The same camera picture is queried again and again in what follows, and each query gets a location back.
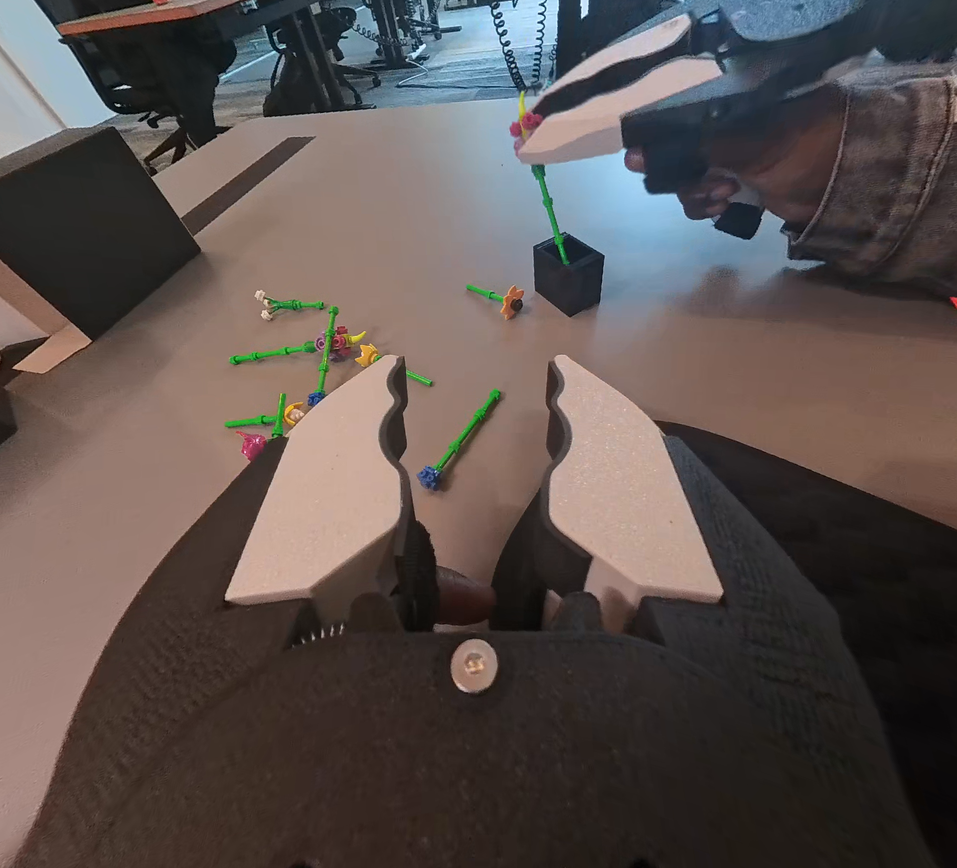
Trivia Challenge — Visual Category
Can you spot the black lego vase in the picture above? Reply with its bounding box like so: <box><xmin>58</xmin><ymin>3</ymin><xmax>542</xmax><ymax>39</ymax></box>
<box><xmin>533</xmin><ymin>233</ymin><xmax>605</xmax><ymax>317</ymax></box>

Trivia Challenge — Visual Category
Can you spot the black padded cushion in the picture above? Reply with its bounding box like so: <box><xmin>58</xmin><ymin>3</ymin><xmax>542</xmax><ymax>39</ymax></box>
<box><xmin>658</xmin><ymin>420</ymin><xmax>957</xmax><ymax>868</ymax></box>

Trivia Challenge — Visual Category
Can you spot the orange flower with stem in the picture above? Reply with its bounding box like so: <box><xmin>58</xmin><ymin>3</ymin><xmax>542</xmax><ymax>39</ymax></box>
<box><xmin>353</xmin><ymin>343</ymin><xmax>433</xmax><ymax>388</ymax></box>

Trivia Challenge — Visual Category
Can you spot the open black carton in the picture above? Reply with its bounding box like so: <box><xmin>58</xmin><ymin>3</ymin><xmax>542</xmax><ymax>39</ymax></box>
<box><xmin>0</xmin><ymin>127</ymin><xmax>203</xmax><ymax>373</ymax></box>

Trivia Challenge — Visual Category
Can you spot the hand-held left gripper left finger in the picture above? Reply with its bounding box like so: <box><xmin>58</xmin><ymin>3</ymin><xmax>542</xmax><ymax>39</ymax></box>
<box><xmin>224</xmin><ymin>355</ymin><xmax>440</xmax><ymax>631</ymax></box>

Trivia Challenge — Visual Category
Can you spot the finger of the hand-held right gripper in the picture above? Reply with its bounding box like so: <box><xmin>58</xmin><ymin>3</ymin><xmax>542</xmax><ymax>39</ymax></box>
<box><xmin>516</xmin><ymin>55</ymin><xmax>726</xmax><ymax>166</ymax></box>
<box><xmin>533</xmin><ymin>13</ymin><xmax>695</xmax><ymax>118</ymax></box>

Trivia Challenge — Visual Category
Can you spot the orange lego sunflower stem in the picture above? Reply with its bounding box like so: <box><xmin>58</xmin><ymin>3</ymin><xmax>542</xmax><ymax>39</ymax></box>
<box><xmin>467</xmin><ymin>284</ymin><xmax>526</xmax><ymax>321</ymax></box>

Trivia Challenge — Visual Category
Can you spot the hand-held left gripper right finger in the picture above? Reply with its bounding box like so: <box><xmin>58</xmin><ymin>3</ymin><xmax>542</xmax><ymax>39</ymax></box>
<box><xmin>492</xmin><ymin>355</ymin><xmax>725</xmax><ymax>631</ymax></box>

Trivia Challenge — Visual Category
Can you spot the person's left hand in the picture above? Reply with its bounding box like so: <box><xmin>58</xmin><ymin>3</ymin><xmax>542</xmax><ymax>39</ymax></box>
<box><xmin>437</xmin><ymin>568</ymin><xmax>498</xmax><ymax>626</ymax></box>

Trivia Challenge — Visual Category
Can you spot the black office chair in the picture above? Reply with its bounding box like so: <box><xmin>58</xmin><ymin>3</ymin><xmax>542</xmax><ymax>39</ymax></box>
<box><xmin>262</xmin><ymin>8</ymin><xmax>382</xmax><ymax>114</ymax></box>

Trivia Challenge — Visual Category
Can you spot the person's right forearm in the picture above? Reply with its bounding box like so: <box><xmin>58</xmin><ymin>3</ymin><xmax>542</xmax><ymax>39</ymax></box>
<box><xmin>781</xmin><ymin>72</ymin><xmax>957</xmax><ymax>297</ymax></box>

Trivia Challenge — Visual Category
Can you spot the pink purple lego flower spike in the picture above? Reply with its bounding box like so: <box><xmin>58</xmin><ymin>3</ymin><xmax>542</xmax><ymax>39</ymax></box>
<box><xmin>229</xmin><ymin>324</ymin><xmax>369</xmax><ymax>367</ymax></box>
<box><xmin>510</xmin><ymin>91</ymin><xmax>571</xmax><ymax>265</ymax></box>

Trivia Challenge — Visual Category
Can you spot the white lego flower stem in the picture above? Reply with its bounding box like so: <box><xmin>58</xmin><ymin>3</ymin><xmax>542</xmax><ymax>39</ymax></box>
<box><xmin>254</xmin><ymin>289</ymin><xmax>327</xmax><ymax>321</ymax></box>

